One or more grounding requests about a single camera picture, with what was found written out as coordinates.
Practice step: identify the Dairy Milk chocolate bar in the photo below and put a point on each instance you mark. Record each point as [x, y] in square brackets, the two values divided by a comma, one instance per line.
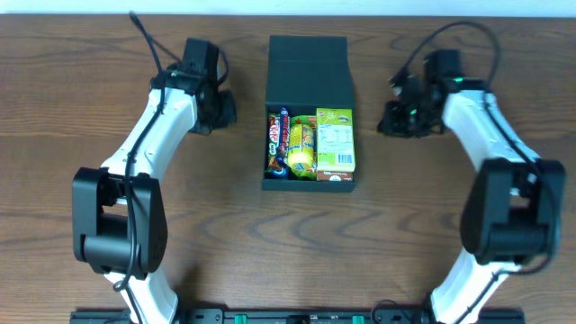
[283, 134]

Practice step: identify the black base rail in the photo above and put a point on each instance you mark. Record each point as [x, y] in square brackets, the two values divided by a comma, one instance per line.
[218, 316]

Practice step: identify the blue Oreo pack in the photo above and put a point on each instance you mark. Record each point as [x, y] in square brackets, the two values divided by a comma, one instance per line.
[281, 172]

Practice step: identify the brown Pocky box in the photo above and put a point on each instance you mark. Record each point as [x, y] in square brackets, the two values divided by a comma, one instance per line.
[335, 176]

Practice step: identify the yellow Mentos bottle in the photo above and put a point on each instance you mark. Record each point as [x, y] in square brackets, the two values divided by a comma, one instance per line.
[300, 156]

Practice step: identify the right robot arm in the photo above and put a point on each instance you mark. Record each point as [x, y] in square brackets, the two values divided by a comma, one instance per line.
[511, 221]

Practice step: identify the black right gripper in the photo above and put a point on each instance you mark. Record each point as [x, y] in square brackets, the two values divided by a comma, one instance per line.
[395, 121]

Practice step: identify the KitKat Milo bar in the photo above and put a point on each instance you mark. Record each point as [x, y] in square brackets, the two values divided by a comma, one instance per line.
[272, 141]

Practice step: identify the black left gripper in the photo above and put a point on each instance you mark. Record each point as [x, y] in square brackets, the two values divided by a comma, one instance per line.
[226, 111]

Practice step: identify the colourful gummy candy bag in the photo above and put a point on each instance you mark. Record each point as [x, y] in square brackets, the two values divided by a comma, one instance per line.
[310, 174]

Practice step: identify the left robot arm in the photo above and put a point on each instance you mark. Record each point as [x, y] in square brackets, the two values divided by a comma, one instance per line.
[119, 221]

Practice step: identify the black gift box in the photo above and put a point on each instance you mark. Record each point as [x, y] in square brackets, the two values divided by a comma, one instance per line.
[305, 73]

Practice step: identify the green yellow snack box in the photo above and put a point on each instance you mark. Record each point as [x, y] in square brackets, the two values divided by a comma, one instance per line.
[335, 140]

